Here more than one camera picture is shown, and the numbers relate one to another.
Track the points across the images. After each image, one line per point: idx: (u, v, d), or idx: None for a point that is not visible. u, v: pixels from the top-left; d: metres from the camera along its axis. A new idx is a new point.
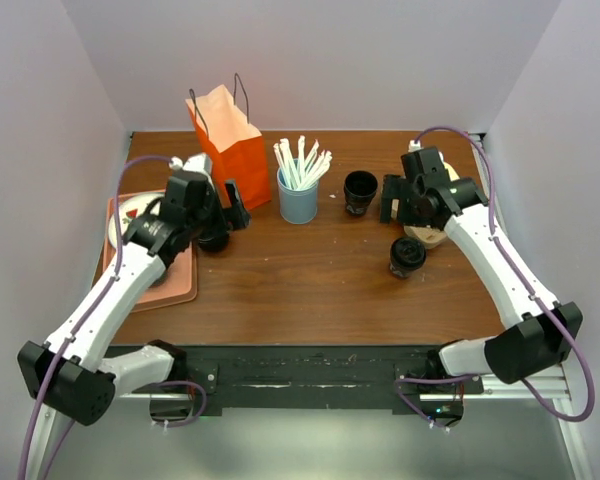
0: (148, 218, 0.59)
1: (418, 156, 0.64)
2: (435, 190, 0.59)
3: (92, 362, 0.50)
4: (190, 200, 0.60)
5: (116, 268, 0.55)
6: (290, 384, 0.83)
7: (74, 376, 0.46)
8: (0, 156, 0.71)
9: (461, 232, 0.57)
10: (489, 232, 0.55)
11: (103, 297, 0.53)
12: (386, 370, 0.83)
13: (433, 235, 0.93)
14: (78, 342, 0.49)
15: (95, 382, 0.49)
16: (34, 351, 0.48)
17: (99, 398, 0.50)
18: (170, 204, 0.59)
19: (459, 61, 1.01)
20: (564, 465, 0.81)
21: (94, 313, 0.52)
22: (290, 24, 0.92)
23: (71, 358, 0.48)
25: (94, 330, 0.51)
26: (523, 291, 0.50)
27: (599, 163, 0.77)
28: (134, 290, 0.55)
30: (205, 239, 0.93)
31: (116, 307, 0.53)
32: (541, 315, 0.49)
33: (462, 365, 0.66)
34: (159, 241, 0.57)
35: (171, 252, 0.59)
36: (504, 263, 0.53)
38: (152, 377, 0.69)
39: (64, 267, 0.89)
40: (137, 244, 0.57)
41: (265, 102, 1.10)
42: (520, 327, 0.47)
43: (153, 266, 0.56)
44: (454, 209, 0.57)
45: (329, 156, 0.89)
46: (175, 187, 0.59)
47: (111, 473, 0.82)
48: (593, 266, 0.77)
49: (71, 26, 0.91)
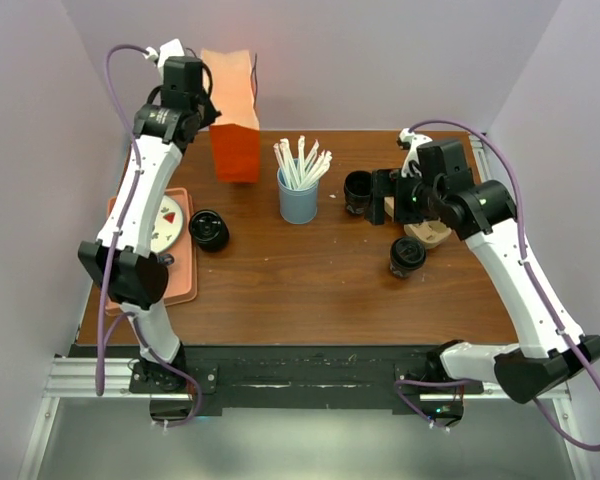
0: (151, 108, 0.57)
1: (439, 150, 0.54)
2: (460, 198, 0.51)
3: (144, 249, 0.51)
4: (190, 84, 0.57)
5: (137, 162, 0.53)
6: (291, 384, 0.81)
7: (134, 261, 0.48)
8: (0, 158, 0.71)
9: (487, 251, 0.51)
10: (519, 255, 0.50)
11: (136, 189, 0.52)
12: (386, 371, 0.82)
13: (433, 235, 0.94)
14: (127, 233, 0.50)
15: (152, 266, 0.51)
16: (91, 249, 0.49)
17: (157, 278, 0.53)
18: (171, 90, 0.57)
19: (459, 61, 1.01)
20: (564, 465, 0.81)
21: (132, 205, 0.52)
22: (290, 24, 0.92)
23: (125, 248, 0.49)
25: (137, 220, 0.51)
26: (551, 325, 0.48)
27: (598, 165, 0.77)
28: (162, 177, 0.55)
30: (206, 243, 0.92)
31: (150, 197, 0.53)
32: (566, 350, 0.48)
33: (463, 370, 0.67)
34: (172, 126, 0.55)
35: (185, 137, 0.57)
36: (533, 291, 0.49)
38: (164, 352, 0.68)
39: (65, 267, 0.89)
40: (150, 135, 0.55)
41: (265, 102, 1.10)
42: (546, 365, 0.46)
43: (171, 153, 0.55)
44: (484, 226, 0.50)
45: (329, 156, 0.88)
46: (172, 71, 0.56)
47: (111, 472, 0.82)
48: (593, 267, 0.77)
49: (70, 25, 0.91)
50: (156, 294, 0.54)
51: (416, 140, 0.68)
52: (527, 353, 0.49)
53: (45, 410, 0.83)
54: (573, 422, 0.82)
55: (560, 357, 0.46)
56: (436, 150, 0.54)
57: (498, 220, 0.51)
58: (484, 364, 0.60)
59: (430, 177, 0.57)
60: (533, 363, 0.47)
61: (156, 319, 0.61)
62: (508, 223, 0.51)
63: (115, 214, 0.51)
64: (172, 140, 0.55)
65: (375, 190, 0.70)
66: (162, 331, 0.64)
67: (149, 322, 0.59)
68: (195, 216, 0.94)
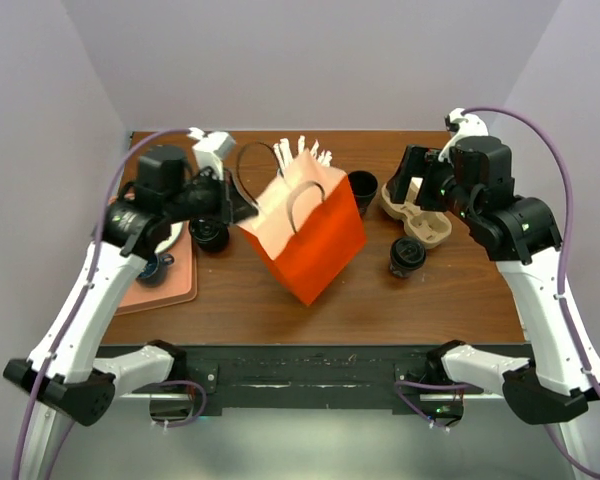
0: (119, 207, 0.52)
1: (487, 160, 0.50)
2: (499, 220, 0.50)
3: (80, 372, 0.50)
4: (166, 183, 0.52)
5: (89, 275, 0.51)
6: (291, 384, 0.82)
7: (60, 395, 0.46)
8: (1, 158, 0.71)
9: (522, 280, 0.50)
10: (556, 288, 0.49)
11: (80, 307, 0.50)
12: (386, 370, 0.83)
13: (433, 235, 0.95)
14: (60, 359, 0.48)
15: (89, 390, 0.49)
16: (17, 372, 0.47)
17: (96, 400, 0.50)
18: (144, 187, 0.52)
19: (460, 60, 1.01)
20: (564, 465, 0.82)
21: (74, 325, 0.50)
22: (290, 23, 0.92)
23: (54, 377, 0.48)
25: (75, 344, 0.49)
26: (577, 363, 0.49)
27: (597, 165, 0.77)
28: (114, 291, 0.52)
30: (204, 243, 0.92)
31: (95, 316, 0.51)
32: (588, 388, 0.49)
33: (470, 379, 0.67)
34: (133, 237, 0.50)
35: (153, 243, 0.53)
36: (564, 328, 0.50)
38: (154, 376, 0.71)
39: (64, 269, 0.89)
40: (112, 242, 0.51)
41: (265, 101, 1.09)
42: (568, 404, 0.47)
43: (130, 264, 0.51)
44: (525, 256, 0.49)
45: (329, 156, 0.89)
46: (145, 169, 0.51)
47: (111, 473, 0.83)
48: (593, 268, 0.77)
49: (70, 24, 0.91)
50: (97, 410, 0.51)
51: (467, 125, 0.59)
52: (544, 383, 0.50)
53: (45, 410, 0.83)
54: (573, 422, 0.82)
55: (582, 396, 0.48)
56: (481, 157, 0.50)
57: (538, 246, 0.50)
58: (490, 374, 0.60)
59: (468, 182, 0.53)
60: (554, 400, 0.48)
61: (126, 383, 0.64)
62: (550, 251, 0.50)
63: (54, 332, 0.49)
64: (131, 252, 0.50)
65: (405, 162, 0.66)
66: (138, 381, 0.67)
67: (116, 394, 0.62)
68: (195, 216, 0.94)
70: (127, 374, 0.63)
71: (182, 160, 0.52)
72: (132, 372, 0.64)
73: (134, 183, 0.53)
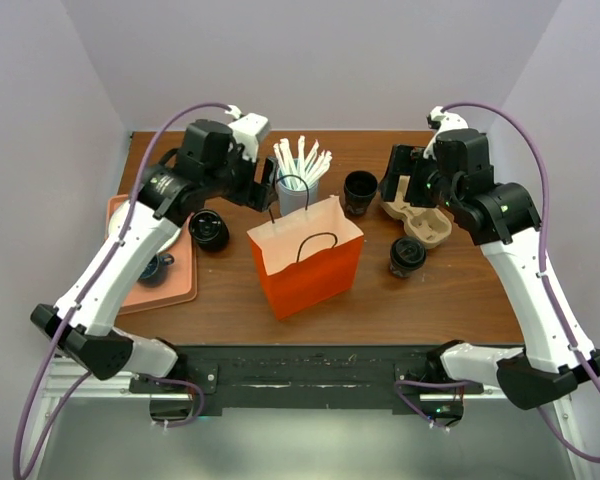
0: (158, 171, 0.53)
1: (463, 147, 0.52)
2: (479, 203, 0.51)
3: (101, 327, 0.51)
4: (209, 154, 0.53)
5: (121, 233, 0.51)
6: (290, 384, 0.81)
7: (80, 345, 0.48)
8: (1, 157, 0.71)
9: (504, 260, 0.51)
10: (538, 267, 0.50)
11: (109, 262, 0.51)
12: (386, 370, 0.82)
13: (433, 235, 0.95)
14: (84, 310, 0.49)
15: (107, 346, 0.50)
16: (44, 316, 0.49)
17: (113, 357, 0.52)
18: (187, 156, 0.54)
19: (459, 61, 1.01)
20: (564, 466, 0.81)
21: (100, 279, 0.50)
22: (289, 25, 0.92)
23: (77, 327, 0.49)
25: (99, 297, 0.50)
26: (564, 341, 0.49)
27: (594, 165, 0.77)
28: (143, 253, 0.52)
30: (205, 242, 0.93)
31: (121, 274, 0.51)
32: (577, 366, 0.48)
33: (466, 372, 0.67)
34: (167, 201, 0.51)
35: (185, 209, 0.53)
36: (548, 306, 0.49)
38: (156, 369, 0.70)
39: (64, 267, 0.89)
40: (145, 203, 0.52)
41: (265, 101, 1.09)
42: (557, 381, 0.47)
43: (161, 229, 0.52)
44: (504, 236, 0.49)
45: (329, 156, 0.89)
46: (192, 139, 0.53)
47: (111, 473, 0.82)
48: (591, 267, 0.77)
49: (70, 25, 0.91)
50: (113, 366, 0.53)
51: (449, 121, 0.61)
52: (535, 365, 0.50)
53: (45, 410, 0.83)
54: (573, 421, 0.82)
55: (571, 374, 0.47)
56: (459, 147, 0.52)
57: (519, 227, 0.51)
58: (485, 367, 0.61)
59: (449, 171, 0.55)
60: (543, 379, 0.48)
61: (136, 359, 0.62)
62: (530, 232, 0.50)
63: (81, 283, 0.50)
64: (164, 215, 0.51)
65: (392, 161, 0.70)
66: (148, 363, 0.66)
67: (130, 364, 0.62)
68: (195, 216, 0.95)
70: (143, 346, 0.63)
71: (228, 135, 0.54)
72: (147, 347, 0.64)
73: (178, 149, 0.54)
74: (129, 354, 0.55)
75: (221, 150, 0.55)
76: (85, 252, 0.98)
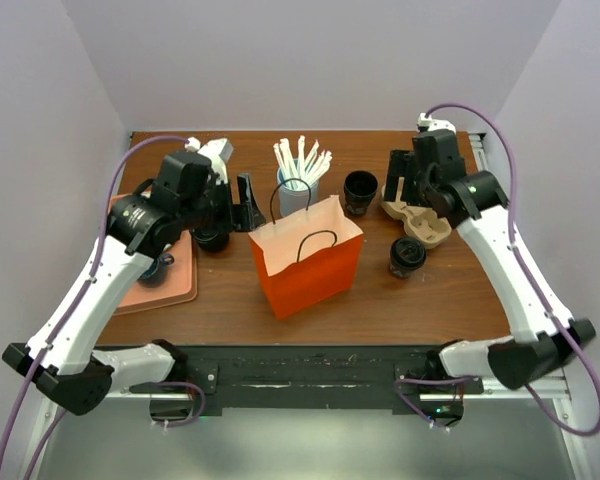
0: (131, 203, 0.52)
1: (433, 140, 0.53)
2: (450, 187, 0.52)
3: (75, 366, 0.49)
4: (185, 186, 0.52)
5: (92, 270, 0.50)
6: (290, 384, 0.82)
7: (51, 387, 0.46)
8: (1, 156, 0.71)
9: (476, 237, 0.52)
10: (507, 239, 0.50)
11: (81, 300, 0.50)
12: (386, 370, 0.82)
13: (433, 235, 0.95)
14: (56, 350, 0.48)
15: (80, 383, 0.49)
16: (14, 358, 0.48)
17: (90, 391, 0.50)
18: (163, 187, 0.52)
19: (459, 61, 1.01)
20: (564, 465, 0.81)
21: (72, 318, 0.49)
22: (289, 24, 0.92)
23: (48, 368, 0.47)
25: (71, 337, 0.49)
26: (540, 308, 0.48)
27: (594, 164, 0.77)
28: (117, 288, 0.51)
30: (205, 242, 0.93)
31: (94, 310, 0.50)
32: (556, 333, 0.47)
33: (463, 365, 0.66)
34: (139, 236, 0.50)
35: (159, 242, 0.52)
36: (522, 276, 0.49)
38: (152, 374, 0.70)
39: (64, 267, 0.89)
40: (117, 236, 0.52)
41: (265, 101, 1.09)
42: (535, 348, 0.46)
43: (134, 263, 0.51)
44: (474, 215, 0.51)
45: (329, 156, 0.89)
46: (168, 170, 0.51)
47: (111, 473, 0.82)
48: (591, 267, 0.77)
49: (70, 24, 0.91)
50: (91, 401, 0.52)
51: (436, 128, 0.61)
52: (518, 338, 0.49)
53: (45, 411, 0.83)
54: (573, 421, 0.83)
55: (549, 339, 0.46)
56: (430, 140, 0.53)
57: (488, 206, 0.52)
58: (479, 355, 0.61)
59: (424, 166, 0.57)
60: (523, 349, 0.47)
61: (123, 379, 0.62)
62: (497, 210, 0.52)
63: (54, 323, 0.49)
64: (136, 250, 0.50)
65: (391, 167, 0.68)
66: (139, 376, 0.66)
67: (117, 387, 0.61)
68: None
70: (128, 366, 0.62)
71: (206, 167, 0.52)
72: (133, 365, 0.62)
73: (155, 181, 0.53)
74: (107, 385, 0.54)
75: (199, 182, 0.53)
76: (85, 251, 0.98)
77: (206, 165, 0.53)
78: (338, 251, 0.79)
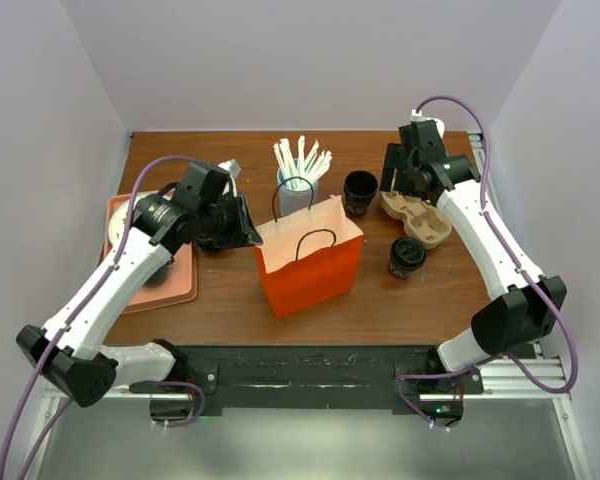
0: (155, 201, 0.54)
1: (415, 127, 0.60)
2: (428, 166, 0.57)
3: (88, 352, 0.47)
4: (207, 190, 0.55)
5: (116, 257, 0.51)
6: (290, 384, 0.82)
7: (65, 368, 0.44)
8: (1, 156, 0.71)
9: (451, 206, 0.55)
10: (479, 207, 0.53)
11: (102, 286, 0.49)
12: (385, 370, 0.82)
13: (433, 235, 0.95)
14: (73, 332, 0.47)
15: (92, 371, 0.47)
16: (31, 338, 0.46)
17: (96, 382, 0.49)
18: (185, 190, 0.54)
19: (459, 60, 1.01)
20: (564, 465, 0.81)
21: (92, 302, 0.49)
22: (289, 23, 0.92)
23: (64, 348, 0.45)
25: (89, 319, 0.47)
26: (510, 265, 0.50)
27: (593, 164, 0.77)
28: (137, 277, 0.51)
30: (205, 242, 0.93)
31: (115, 296, 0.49)
32: (526, 286, 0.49)
33: (459, 355, 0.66)
34: (163, 229, 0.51)
35: (179, 239, 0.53)
36: (494, 238, 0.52)
38: (154, 373, 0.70)
39: (64, 267, 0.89)
40: (141, 229, 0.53)
41: (265, 101, 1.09)
42: (506, 299, 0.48)
43: (156, 255, 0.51)
44: (446, 184, 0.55)
45: (329, 157, 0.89)
46: (193, 173, 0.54)
47: (111, 473, 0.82)
48: (590, 268, 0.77)
49: (70, 24, 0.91)
50: (96, 392, 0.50)
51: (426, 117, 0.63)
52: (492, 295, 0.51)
53: (45, 410, 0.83)
54: (573, 421, 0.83)
55: (518, 290, 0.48)
56: (413, 128, 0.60)
57: (461, 179, 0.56)
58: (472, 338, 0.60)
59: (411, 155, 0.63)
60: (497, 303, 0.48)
61: (124, 376, 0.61)
62: (470, 184, 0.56)
63: (72, 306, 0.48)
64: (159, 242, 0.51)
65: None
66: (141, 373, 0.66)
67: (119, 382, 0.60)
68: None
70: (131, 362, 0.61)
71: (226, 175, 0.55)
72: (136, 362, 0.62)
73: (177, 185, 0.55)
74: (112, 380, 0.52)
75: (219, 190, 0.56)
76: (86, 251, 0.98)
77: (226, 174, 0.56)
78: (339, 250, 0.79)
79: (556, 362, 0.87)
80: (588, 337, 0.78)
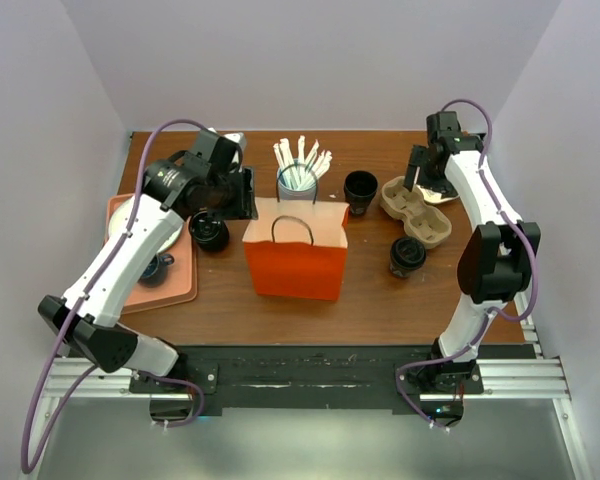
0: (163, 165, 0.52)
1: (437, 116, 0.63)
2: (441, 140, 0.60)
3: (108, 319, 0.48)
4: (217, 156, 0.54)
5: (128, 224, 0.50)
6: (290, 384, 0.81)
7: (88, 335, 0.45)
8: (1, 156, 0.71)
9: (452, 165, 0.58)
10: (476, 165, 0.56)
11: (117, 254, 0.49)
12: (385, 371, 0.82)
13: (433, 235, 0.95)
14: (92, 300, 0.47)
15: (113, 338, 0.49)
16: (51, 307, 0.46)
17: (119, 349, 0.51)
18: (196, 157, 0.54)
19: (459, 61, 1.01)
20: (564, 465, 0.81)
21: (108, 270, 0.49)
22: (288, 24, 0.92)
23: (85, 316, 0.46)
25: (107, 287, 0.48)
26: (492, 209, 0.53)
27: (593, 164, 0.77)
28: (151, 243, 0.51)
30: (205, 242, 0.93)
31: (130, 263, 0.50)
32: (504, 226, 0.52)
33: (455, 334, 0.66)
34: (175, 192, 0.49)
35: (190, 206, 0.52)
36: (484, 190, 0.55)
38: (156, 369, 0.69)
39: (65, 267, 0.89)
40: (151, 196, 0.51)
41: (265, 101, 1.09)
42: (481, 229, 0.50)
43: (168, 221, 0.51)
44: (453, 148, 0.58)
45: (329, 156, 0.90)
46: (203, 140, 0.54)
47: (111, 473, 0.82)
48: (590, 268, 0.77)
49: (70, 24, 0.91)
50: (117, 360, 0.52)
51: None
52: None
53: (45, 411, 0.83)
54: (573, 422, 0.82)
55: (494, 225, 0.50)
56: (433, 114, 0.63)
57: (470, 148, 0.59)
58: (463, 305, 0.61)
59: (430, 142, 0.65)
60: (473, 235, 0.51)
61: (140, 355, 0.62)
62: (474, 151, 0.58)
63: (89, 275, 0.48)
64: (171, 208, 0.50)
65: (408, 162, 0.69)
66: (148, 363, 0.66)
67: (132, 359, 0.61)
68: (195, 216, 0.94)
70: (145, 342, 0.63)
71: (235, 145, 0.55)
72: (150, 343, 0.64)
73: (186, 152, 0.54)
74: (132, 347, 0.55)
75: (228, 159, 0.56)
76: (86, 251, 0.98)
77: (234, 144, 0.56)
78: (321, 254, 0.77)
79: (556, 362, 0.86)
80: (588, 337, 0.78)
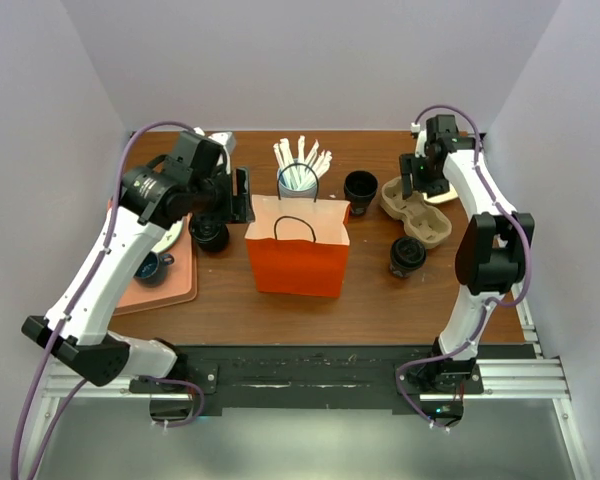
0: (141, 173, 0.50)
1: (436, 118, 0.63)
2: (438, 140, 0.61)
3: (93, 337, 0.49)
4: (199, 160, 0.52)
5: (106, 241, 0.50)
6: (291, 384, 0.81)
7: (72, 356, 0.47)
8: (0, 155, 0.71)
9: (450, 163, 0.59)
10: (473, 162, 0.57)
11: (96, 272, 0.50)
12: (385, 370, 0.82)
13: (433, 235, 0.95)
14: (73, 321, 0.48)
15: (99, 356, 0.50)
16: (34, 328, 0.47)
17: (109, 363, 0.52)
18: (176, 162, 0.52)
19: (459, 62, 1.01)
20: (564, 465, 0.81)
21: (88, 289, 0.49)
22: (289, 24, 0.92)
23: (67, 338, 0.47)
25: (88, 307, 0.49)
26: (487, 201, 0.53)
27: (594, 164, 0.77)
28: (131, 258, 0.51)
30: (205, 242, 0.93)
31: (110, 281, 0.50)
32: (499, 217, 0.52)
33: (453, 331, 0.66)
34: (152, 204, 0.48)
35: (170, 215, 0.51)
36: (480, 186, 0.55)
38: (155, 370, 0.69)
39: (64, 267, 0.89)
40: (129, 206, 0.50)
41: (265, 101, 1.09)
42: (476, 218, 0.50)
43: (146, 234, 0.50)
44: (450, 148, 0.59)
45: (329, 156, 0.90)
46: (183, 144, 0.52)
47: (111, 473, 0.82)
48: (590, 268, 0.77)
49: (70, 24, 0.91)
50: (109, 374, 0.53)
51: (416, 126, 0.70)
52: None
53: (46, 410, 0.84)
54: (573, 421, 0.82)
55: (489, 215, 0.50)
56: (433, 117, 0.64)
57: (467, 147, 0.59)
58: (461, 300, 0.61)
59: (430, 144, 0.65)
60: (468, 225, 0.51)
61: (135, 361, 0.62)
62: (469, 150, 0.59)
63: (70, 295, 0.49)
64: (149, 220, 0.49)
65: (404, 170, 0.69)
66: (147, 365, 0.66)
67: (127, 368, 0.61)
68: None
70: (140, 349, 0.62)
71: (218, 147, 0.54)
72: (144, 350, 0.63)
73: (167, 156, 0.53)
74: (124, 358, 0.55)
75: (210, 161, 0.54)
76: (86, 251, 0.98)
77: (217, 145, 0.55)
78: (325, 252, 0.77)
79: (556, 362, 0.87)
80: (588, 337, 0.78)
